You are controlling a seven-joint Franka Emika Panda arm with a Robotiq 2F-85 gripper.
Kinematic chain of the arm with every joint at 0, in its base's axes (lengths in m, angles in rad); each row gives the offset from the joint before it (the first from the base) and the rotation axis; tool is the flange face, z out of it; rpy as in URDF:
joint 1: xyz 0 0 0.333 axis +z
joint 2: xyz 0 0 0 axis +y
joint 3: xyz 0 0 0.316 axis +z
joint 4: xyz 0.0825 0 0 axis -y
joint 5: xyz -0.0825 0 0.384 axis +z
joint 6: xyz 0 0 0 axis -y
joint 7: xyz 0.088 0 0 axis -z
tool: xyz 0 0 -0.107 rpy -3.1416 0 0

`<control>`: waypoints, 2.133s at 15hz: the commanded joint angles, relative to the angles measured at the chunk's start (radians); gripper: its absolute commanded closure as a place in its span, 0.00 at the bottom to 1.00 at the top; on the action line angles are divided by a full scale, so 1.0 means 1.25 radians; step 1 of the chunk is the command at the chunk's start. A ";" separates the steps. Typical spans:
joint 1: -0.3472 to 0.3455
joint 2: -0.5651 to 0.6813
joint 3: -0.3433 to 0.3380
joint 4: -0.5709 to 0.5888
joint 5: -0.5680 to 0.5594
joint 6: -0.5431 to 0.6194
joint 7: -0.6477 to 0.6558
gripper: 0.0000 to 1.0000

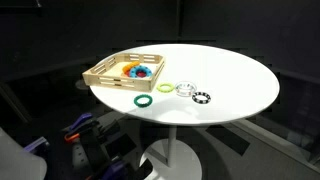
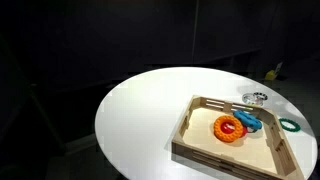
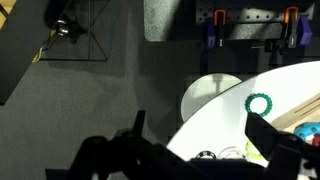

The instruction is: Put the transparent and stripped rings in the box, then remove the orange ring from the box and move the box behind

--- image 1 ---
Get orange knobby ring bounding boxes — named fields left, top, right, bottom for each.
left=121, top=60, right=141, bottom=75

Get white rounded object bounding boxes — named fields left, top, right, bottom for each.
left=0, top=128, right=48, bottom=180

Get black white striped ring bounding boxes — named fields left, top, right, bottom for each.
left=191, top=91, right=212, bottom=105

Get purple clamp handle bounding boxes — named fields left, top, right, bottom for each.
left=68, top=112, right=94, bottom=133

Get red ring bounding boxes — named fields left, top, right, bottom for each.
left=125, top=69, right=148, bottom=79

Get lime green knobby ring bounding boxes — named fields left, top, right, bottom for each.
left=156, top=82, right=176, bottom=94

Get black stand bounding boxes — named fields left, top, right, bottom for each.
left=79, top=119, right=113, bottom=172

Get wooden slatted tray box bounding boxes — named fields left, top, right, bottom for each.
left=82, top=52, right=166, bottom=93

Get purple bar piece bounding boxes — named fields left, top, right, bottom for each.
left=23, top=136, right=51, bottom=154

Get dark green ring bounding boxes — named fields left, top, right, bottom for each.
left=133, top=93, right=154, bottom=108

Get transparent ring with beads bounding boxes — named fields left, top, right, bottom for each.
left=174, top=80, right=197, bottom=98

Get white table pedestal base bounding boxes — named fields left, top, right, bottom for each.
left=139, top=124, right=203, bottom=180

